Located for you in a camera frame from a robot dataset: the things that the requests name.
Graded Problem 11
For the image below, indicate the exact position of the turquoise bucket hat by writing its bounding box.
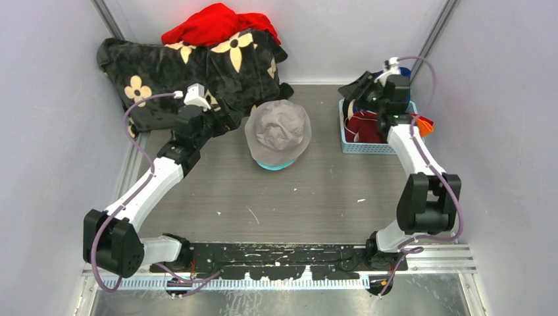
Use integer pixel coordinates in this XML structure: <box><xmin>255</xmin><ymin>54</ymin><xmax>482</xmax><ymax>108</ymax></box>
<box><xmin>255</xmin><ymin>158</ymin><xmax>297</xmax><ymax>171</ymax></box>

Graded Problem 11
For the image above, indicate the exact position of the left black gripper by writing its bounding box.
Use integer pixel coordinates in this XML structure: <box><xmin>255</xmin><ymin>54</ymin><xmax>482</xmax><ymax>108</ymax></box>
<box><xmin>194</xmin><ymin>97</ymin><xmax>242</xmax><ymax>148</ymax></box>

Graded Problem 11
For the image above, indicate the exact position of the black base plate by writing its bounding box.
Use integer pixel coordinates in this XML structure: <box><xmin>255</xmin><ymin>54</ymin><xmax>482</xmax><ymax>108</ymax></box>
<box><xmin>164</xmin><ymin>241</ymin><xmax>407</xmax><ymax>280</ymax></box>

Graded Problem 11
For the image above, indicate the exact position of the red cloth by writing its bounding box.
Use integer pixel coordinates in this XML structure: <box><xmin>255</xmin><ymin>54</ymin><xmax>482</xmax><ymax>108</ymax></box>
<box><xmin>161</xmin><ymin>3</ymin><xmax>281</xmax><ymax>47</ymax></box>

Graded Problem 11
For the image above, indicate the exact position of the blue bucket hat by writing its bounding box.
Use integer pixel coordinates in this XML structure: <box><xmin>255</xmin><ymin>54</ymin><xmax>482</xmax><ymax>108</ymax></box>
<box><xmin>353</xmin><ymin>67</ymin><xmax>411</xmax><ymax>111</ymax></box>

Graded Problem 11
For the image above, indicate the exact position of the black floral plush blanket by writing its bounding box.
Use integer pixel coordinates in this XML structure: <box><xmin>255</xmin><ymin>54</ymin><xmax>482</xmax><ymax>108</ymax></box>
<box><xmin>96</xmin><ymin>29</ymin><xmax>293</xmax><ymax>137</ymax></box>

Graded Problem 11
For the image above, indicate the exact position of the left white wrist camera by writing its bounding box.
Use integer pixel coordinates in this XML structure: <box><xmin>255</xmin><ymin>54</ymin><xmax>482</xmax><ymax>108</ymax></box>
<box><xmin>173</xmin><ymin>83</ymin><xmax>212</xmax><ymax>111</ymax></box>

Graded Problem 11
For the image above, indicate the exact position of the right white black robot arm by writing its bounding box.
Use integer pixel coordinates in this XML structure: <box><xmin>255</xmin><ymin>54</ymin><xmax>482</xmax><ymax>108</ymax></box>
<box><xmin>338</xmin><ymin>72</ymin><xmax>461</xmax><ymax>271</ymax></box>

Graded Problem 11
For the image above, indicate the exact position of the dark red bucket hat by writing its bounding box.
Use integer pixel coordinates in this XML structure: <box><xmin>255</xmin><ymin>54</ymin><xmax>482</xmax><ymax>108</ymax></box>
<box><xmin>344</xmin><ymin>111</ymin><xmax>386</xmax><ymax>144</ymax></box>

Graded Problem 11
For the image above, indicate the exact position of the light blue plastic basket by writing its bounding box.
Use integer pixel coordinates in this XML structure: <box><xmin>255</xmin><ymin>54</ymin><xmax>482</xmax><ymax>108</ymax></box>
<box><xmin>338</xmin><ymin>99</ymin><xmax>395</xmax><ymax>155</ymax></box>

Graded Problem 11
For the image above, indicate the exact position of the orange bucket hat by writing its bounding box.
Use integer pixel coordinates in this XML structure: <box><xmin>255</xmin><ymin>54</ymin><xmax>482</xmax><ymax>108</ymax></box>
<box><xmin>412</xmin><ymin>114</ymin><xmax>434</xmax><ymax>138</ymax></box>

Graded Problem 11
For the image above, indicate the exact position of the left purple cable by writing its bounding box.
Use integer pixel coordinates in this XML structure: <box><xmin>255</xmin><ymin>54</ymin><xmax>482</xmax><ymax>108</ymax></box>
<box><xmin>89</xmin><ymin>92</ymin><xmax>221</xmax><ymax>300</ymax></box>

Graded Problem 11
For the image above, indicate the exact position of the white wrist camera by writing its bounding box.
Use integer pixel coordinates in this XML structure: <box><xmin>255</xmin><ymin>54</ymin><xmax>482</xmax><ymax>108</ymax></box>
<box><xmin>374</xmin><ymin>57</ymin><xmax>401</xmax><ymax>87</ymax></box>
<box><xmin>173</xmin><ymin>83</ymin><xmax>212</xmax><ymax>111</ymax></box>

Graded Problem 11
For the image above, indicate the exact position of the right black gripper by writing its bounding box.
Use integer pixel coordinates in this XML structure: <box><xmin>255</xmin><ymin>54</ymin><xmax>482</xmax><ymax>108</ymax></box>
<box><xmin>338</xmin><ymin>71</ymin><xmax>387</xmax><ymax>113</ymax></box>

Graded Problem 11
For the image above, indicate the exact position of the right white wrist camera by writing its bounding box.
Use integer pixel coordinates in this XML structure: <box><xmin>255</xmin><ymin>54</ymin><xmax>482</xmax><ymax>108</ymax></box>
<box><xmin>374</xmin><ymin>57</ymin><xmax>401</xmax><ymax>87</ymax></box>

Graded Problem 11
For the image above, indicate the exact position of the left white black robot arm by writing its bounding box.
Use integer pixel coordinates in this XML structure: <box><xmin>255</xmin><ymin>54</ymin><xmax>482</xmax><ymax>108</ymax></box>
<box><xmin>83</xmin><ymin>101</ymin><xmax>245</xmax><ymax>278</ymax></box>

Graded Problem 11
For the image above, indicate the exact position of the grey bucket hat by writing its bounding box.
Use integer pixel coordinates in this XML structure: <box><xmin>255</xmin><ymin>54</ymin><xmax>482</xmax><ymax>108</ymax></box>
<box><xmin>244</xmin><ymin>99</ymin><xmax>312</xmax><ymax>162</ymax></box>

